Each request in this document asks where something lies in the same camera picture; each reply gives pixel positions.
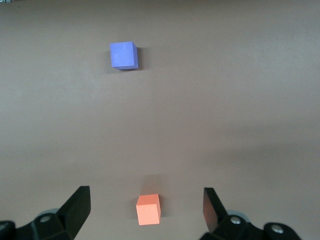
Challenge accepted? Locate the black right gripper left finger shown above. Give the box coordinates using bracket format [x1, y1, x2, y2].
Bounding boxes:
[0, 185, 91, 240]

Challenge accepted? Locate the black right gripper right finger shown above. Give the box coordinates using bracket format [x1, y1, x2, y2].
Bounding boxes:
[199, 187, 301, 240]

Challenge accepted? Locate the orange foam block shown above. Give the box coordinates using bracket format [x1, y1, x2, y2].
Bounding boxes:
[135, 193, 161, 226]

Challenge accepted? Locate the purple foam block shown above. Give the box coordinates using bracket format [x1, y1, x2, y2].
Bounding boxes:
[109, 41, 139, 71]

